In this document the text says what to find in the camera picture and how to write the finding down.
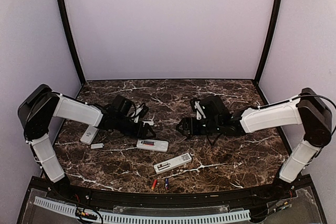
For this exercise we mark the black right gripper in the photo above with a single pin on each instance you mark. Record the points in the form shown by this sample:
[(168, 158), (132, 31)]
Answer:
[(193, 130)]

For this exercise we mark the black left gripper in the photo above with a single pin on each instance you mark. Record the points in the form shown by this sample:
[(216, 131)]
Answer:
[(143, 135)]

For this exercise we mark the grey battery cover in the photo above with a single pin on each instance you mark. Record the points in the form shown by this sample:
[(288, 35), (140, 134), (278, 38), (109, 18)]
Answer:
[(151, 123)]

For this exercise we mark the white remote with barcode label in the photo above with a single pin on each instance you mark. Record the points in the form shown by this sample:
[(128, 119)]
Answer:
[(160, 146)]

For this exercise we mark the white button remote control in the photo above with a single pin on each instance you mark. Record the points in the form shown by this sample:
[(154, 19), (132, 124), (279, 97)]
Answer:
[(173, 163)]

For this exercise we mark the red blue battery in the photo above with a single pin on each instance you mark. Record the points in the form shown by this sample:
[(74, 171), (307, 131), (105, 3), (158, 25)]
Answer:
[(154, 184)]

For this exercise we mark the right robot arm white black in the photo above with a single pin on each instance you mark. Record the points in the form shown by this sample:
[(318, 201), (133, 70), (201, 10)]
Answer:
[(307, 109)]

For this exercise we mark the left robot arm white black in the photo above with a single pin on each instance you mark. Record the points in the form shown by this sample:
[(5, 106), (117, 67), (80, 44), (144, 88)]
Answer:
[(44, 104)]

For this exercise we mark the plain white slim remote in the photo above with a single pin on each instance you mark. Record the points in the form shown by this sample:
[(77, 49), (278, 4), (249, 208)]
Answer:
[(89, 135)]

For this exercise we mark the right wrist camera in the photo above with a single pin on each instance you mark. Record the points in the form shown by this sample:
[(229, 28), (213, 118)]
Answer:
[(195, 104)]

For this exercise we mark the white slotted cable duct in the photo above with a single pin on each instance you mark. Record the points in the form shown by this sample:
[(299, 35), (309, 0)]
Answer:
[(145, 215)]

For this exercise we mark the right black frame post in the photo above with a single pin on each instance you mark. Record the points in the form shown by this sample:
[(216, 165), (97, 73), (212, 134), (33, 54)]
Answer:
[(268, 41)]

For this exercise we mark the black frame post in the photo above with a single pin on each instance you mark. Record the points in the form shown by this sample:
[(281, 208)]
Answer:
[(268, 41), (70, 41)]

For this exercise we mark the left black frame post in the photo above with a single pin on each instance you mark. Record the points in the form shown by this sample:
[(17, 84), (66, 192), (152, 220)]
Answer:
[(70, 41)]

